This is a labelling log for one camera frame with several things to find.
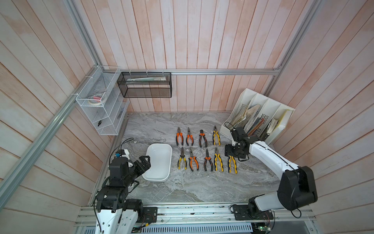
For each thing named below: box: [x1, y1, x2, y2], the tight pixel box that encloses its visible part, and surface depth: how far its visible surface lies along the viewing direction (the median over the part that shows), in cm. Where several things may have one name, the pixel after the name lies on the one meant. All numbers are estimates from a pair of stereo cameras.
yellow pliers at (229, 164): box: [227, 155, 238, 175], surface depth 92 cm
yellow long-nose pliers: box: [177, 146, 187, 170], surface depth 95 cm
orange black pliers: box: [203, 148, 214, 172], surface depth 95 cm
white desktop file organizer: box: [220, 88, 296, 145], surface depth 95 cm
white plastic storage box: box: [142, 143, 173, 183], surface depth 94 cm
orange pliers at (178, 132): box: [175, 126, 184, 146], surface depth 106 cm
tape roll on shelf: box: [88, 95, 104, 106], surface depth 75 cm
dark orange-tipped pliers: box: [198, 129, 208, 148], surface depth 106 cm
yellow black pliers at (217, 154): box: [214, 146, 225, 172], surface depth 94 cm
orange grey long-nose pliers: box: [187, 147, 200, 172], surface depth 94 cm
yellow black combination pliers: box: [212, 125, 222, 146], surface depth 106 cm
